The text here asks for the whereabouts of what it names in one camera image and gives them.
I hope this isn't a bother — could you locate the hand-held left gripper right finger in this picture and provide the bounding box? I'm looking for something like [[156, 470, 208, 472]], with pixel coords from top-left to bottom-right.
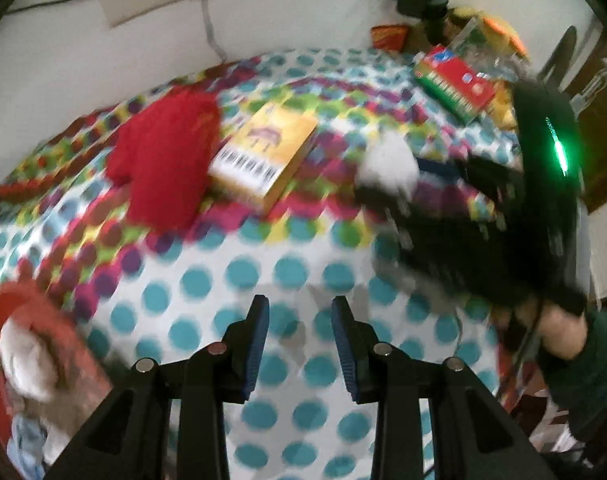
[[331, 296, 559, 480]]

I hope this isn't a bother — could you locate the small orange box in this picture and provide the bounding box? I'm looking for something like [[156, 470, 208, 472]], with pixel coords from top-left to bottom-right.
[[370, 24, 412, 52]]

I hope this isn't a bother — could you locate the black device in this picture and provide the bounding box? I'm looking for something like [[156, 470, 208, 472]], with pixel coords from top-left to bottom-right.
[[392, 0, 453, 44]]

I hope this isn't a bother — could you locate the person's right hand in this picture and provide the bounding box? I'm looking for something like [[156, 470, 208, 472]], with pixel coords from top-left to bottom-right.
[[508, 304, 590, 362]]

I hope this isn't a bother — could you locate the red knitted cloth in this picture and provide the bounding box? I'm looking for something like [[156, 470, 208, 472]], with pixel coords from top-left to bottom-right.
[[106, 87, 222, 233]]

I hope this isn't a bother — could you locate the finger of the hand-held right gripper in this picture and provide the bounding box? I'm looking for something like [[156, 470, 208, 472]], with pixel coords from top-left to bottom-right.
[[354, 184, 437, 248], [416, 156, 489, 188]]

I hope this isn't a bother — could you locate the dark chair back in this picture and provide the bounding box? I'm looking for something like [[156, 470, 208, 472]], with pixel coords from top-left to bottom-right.
[[540, 25, 580, 92]]

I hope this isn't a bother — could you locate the pale blue cloth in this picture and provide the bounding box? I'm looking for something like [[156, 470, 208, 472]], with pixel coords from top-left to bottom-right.
[[6, 412, 52, 476]]

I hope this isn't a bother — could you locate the grey balled sock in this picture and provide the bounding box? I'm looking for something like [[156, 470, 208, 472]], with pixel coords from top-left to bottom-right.
[[0, 320, 59, 403]]

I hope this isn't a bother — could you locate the black charger cable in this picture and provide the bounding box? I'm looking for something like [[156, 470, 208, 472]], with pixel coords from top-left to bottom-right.
[[200, 0, 230, 62]]

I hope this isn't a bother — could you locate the red and green box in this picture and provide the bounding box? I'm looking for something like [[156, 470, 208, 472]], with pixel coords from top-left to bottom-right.
[[413, 45, 500, 127]]

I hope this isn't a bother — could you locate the white sock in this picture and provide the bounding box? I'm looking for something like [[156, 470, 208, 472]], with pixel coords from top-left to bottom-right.
[[359, 135, 420, 193]]

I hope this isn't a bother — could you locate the yellow snack packet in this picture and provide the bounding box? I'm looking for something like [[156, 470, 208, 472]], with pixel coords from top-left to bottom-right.
[[487, 84, 520, 132]]

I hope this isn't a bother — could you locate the yellow cardboard box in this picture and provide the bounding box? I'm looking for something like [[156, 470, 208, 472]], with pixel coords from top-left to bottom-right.
[[208, 102, 318, 216]]

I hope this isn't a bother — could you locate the polka dot tablecloth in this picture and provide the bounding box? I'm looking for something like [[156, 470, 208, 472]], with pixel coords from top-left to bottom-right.
[[0, 47, 584, 480]]

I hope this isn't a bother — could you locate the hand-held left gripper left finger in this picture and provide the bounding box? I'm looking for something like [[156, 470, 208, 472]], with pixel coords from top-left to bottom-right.
[[42, 295, 270, 480]]

